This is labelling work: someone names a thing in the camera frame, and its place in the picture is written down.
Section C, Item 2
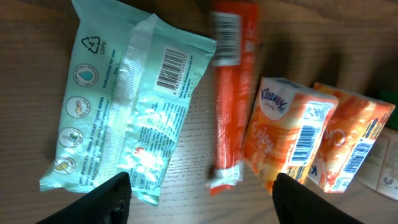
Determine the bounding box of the mint green wipes pack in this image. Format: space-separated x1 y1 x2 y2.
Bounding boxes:
39 0 216 206

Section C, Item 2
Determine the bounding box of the orange tissue packet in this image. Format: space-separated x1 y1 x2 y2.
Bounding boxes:
243 77 338 193

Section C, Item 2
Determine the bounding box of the red stick packet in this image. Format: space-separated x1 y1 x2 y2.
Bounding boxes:
206 1 259 195

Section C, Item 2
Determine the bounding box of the green lidded white canister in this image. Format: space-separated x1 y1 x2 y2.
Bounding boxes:
356 109 397 201

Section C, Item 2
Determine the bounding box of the orange snack packet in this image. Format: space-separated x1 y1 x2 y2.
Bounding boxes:
308 83 396 194

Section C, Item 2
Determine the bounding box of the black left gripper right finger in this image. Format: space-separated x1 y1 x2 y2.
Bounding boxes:
272 173 363 224

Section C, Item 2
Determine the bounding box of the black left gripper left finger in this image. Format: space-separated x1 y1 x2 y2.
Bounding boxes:
38 172 132 224

